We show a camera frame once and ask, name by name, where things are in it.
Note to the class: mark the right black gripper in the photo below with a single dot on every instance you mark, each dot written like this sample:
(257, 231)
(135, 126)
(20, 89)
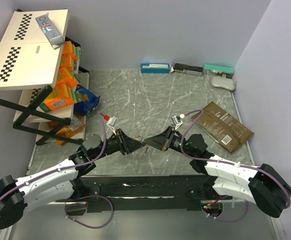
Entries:
(159, 141)

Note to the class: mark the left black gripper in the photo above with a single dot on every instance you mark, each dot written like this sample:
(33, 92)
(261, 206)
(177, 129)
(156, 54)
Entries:
(126, 144)

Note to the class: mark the short shackle brass padlock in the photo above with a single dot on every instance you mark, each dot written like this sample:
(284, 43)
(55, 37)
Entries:
(139, 138)

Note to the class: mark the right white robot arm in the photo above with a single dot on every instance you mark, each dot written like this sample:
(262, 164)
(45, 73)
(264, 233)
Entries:
(260, 185)

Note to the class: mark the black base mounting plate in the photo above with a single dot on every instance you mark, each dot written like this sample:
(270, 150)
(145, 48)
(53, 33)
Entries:
(151, 192)

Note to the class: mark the orange snack bag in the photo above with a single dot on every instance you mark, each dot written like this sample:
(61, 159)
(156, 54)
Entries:
(77, 124)

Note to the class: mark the blue doritos chip bag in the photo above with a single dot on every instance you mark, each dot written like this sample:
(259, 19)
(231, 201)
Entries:
(88, 103)

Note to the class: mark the brown foil package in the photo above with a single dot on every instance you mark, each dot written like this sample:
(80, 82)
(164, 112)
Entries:
(225, 129)

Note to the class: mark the blue flat box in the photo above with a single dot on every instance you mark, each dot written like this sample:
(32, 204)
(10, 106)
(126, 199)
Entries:
(156, 68)

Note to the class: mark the black flat box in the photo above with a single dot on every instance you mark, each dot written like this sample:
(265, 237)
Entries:
(188, 69)

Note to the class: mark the orange green snack box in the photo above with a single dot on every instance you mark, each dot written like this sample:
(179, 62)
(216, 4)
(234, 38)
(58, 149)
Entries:
(60, 97)

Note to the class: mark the grey white pouch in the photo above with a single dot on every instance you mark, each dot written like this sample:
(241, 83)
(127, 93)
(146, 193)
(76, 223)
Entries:
(223, 82)

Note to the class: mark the teal flat box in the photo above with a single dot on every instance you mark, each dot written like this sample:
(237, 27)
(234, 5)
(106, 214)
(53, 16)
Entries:
(216, 70)

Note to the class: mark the stacked orange snack boxes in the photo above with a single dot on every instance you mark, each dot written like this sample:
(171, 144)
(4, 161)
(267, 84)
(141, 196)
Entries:
(69, 65)

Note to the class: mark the checkerboard calibration board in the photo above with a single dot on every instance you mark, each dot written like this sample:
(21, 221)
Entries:
(27, 59)

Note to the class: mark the silver blue carton box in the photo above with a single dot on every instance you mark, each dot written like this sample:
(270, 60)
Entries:
(50, 31)

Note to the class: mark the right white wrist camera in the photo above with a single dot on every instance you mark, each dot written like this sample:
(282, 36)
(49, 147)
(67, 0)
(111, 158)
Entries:
(177, 121)

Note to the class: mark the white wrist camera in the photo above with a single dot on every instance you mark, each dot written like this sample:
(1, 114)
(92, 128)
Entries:
(111, 122)
(177, 121)

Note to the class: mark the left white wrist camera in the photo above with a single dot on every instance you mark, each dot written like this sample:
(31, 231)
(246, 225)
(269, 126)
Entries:
(111, 122)

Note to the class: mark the black frame white shelf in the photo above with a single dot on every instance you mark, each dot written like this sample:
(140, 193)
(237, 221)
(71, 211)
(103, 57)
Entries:
(31, 118)

